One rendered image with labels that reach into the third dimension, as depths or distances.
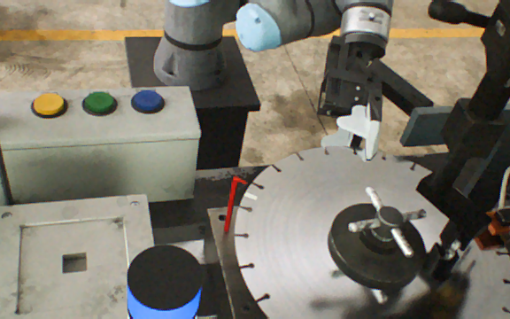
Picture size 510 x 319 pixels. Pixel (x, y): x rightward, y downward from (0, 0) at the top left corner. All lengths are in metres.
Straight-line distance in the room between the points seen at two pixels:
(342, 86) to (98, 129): 0.35
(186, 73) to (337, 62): 0.36
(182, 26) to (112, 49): 1.50
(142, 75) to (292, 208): 0.58
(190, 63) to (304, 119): 1.26
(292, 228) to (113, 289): 0.21
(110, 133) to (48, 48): 1.78
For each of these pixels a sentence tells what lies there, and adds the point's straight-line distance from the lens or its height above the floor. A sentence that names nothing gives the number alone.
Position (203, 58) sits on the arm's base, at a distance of 1.11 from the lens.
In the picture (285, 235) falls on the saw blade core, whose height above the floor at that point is 0.95.
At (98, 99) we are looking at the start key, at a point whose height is 0.91.
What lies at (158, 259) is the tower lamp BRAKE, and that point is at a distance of 0.35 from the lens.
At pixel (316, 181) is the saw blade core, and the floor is 0.95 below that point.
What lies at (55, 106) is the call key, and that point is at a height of 0.91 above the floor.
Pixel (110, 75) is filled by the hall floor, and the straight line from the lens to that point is 2.41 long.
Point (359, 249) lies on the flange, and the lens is 0.64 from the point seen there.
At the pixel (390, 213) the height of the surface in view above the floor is 1.00.
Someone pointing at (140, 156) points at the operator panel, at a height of 0.85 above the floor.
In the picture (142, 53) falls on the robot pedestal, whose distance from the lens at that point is 1.23.
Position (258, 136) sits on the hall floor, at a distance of 2.18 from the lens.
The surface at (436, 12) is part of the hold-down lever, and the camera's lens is 0.55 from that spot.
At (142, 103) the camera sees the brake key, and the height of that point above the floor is 0.91.
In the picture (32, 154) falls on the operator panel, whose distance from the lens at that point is 0.83.
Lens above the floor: 1.45
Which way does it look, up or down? 44 degrees down
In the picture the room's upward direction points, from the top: 12 degrees clockwise
